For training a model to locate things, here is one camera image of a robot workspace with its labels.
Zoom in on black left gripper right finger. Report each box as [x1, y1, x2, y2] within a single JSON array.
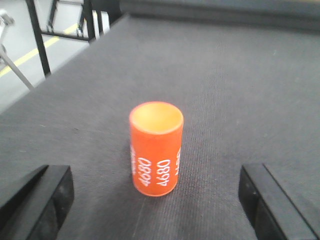
[[238, 163, 320, 240]]

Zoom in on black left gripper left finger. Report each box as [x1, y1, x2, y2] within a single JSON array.
[[0, 165, 75, 240]]

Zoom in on orange cylindrical capacitor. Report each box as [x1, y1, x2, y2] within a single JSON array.
[[129, 101, 184, 197]]

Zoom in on grey metal tripod leg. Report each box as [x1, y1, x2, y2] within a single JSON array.
[[0, 8, 34, 90]]

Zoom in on black metal frame stand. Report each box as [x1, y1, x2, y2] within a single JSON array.
[[26, 0, 104, 77]]

